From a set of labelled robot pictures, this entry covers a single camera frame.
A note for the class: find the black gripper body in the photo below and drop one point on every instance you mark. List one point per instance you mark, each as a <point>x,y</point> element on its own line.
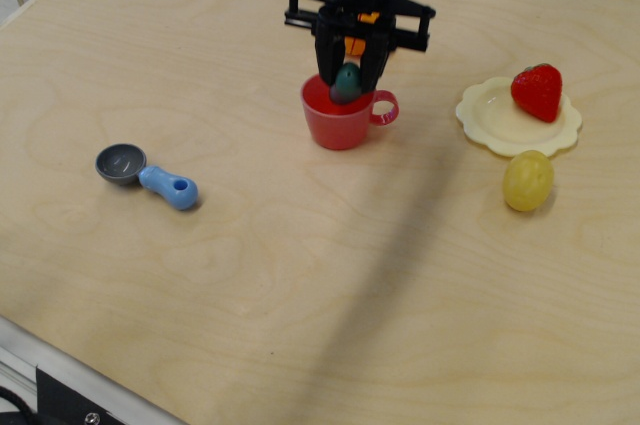
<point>401,23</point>

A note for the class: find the orange toy pumpkin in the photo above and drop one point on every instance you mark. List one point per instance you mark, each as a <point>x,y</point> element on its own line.
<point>355,47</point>

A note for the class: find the aluminium table frame rail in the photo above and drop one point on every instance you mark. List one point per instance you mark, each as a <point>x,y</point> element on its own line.
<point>23,352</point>

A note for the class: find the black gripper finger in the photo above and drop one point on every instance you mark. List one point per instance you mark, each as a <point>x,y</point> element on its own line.
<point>379,43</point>
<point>329,45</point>

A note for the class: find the grey blue toy scoop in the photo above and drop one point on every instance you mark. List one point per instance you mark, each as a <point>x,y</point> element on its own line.
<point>126,164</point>

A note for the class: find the red toy strawberry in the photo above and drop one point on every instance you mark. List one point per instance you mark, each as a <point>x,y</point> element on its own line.
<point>538,91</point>

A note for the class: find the green toy cucumber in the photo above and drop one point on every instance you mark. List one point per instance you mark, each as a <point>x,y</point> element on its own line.
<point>347,86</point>

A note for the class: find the black corner bracket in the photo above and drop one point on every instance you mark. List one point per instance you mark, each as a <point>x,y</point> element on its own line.
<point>55,400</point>

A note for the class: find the red plastic cup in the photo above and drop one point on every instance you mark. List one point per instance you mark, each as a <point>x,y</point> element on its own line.
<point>344,126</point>

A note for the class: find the cream scalloped plate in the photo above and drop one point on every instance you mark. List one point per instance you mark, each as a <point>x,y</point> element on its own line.
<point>490,117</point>

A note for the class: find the yellow toy lemon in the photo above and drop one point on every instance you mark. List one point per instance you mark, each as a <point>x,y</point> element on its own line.
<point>528,181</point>

